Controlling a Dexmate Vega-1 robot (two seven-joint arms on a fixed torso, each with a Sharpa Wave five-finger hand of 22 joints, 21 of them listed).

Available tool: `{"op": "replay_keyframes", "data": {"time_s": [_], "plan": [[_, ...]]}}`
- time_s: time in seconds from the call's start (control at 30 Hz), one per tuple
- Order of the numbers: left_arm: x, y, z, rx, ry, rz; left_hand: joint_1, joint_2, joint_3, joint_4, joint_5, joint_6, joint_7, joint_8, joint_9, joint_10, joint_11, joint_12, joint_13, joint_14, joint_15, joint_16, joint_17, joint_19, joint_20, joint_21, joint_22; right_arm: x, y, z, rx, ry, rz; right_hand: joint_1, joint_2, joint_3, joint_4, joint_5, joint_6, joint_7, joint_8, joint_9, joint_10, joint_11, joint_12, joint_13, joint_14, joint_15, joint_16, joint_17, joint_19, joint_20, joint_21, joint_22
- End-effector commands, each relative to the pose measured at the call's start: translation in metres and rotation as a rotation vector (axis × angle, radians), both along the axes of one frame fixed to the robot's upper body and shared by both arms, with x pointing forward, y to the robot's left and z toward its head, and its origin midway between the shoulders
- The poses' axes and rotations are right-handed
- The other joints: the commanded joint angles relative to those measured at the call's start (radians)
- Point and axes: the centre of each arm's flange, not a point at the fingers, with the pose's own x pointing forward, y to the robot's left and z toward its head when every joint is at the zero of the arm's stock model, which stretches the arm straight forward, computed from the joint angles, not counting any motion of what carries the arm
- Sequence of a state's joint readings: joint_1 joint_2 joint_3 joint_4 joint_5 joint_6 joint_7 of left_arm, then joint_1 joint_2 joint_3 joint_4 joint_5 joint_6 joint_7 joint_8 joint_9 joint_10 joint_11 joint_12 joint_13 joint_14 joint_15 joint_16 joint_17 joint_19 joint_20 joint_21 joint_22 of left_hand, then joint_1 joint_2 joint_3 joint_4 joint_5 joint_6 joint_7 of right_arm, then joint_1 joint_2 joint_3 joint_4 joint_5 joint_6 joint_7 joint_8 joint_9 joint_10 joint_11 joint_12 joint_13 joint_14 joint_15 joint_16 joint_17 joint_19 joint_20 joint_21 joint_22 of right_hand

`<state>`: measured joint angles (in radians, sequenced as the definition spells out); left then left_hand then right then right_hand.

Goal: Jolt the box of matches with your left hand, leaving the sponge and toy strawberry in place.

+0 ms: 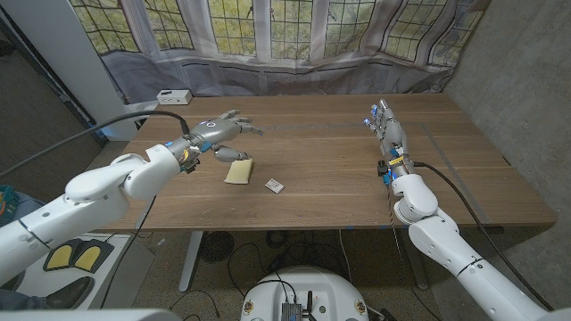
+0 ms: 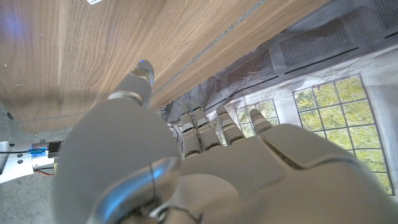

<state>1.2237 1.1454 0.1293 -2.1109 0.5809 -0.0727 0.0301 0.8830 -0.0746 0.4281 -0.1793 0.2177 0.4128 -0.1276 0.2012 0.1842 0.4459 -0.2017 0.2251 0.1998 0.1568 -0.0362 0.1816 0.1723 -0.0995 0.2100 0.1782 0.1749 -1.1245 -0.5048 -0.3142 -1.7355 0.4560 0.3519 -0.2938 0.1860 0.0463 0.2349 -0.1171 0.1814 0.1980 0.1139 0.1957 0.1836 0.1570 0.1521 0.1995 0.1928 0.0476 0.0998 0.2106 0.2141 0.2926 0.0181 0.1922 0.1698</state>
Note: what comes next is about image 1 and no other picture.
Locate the black yellow foot pedal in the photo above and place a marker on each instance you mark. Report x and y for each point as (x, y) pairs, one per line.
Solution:
(89, 257)
(60, 257)

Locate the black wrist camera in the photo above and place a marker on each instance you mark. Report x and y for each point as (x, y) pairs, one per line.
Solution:
(191, 165)
(383, 169)

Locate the blue upholstered seat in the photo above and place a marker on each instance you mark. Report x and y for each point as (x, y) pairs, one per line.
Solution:
(24, 207)

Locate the white robot shoulder cover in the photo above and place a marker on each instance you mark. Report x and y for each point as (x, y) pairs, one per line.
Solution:
(89, 315)

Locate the white power strip box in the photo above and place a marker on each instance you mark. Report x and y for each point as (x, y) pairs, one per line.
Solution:
(174, 97)

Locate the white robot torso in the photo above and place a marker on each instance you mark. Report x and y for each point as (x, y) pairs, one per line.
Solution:
(330, 290)

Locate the teal plastic object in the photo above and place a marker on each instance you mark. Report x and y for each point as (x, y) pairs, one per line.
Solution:
(6, 203)

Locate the white floor platform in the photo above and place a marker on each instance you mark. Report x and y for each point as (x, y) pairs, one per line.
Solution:
(129, 267)

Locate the yellow sponge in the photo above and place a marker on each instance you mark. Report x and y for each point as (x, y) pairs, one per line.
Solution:
(238, 174)

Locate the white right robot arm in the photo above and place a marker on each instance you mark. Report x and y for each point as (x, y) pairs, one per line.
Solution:
(446, 245)

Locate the white table leg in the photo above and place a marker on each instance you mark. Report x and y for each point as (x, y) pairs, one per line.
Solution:
(191, 258)

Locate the grey table leg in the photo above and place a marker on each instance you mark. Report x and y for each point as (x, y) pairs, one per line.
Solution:
(412, 267)

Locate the round black fan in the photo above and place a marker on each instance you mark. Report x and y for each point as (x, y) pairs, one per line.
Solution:
(216, 247)

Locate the black antenna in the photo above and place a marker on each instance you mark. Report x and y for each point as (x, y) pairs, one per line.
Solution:
(309, 305)

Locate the black shoe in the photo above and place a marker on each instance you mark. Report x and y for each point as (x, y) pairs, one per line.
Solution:
(71, 294)

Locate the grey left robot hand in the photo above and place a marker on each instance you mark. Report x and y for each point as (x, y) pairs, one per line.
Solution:
(216, 131)

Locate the grey metal module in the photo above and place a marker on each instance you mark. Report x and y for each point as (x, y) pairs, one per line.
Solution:
(291, 312)

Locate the white box of matches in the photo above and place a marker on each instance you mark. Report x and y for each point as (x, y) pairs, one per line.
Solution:
(274, 186)

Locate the dark trouser leg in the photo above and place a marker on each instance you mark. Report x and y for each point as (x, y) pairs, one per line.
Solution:
(22, 301)

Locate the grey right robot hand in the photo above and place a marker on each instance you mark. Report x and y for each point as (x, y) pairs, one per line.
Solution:
(394, 138)

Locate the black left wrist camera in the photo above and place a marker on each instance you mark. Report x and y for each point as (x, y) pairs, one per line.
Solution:
(191, 165)

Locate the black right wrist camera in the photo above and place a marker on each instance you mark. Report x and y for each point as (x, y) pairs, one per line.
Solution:
(383, 169)

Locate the white pillar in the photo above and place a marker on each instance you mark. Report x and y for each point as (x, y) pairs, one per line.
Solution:
(67, 58)

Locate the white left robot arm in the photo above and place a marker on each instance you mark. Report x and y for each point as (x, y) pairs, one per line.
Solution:
(89, 196)

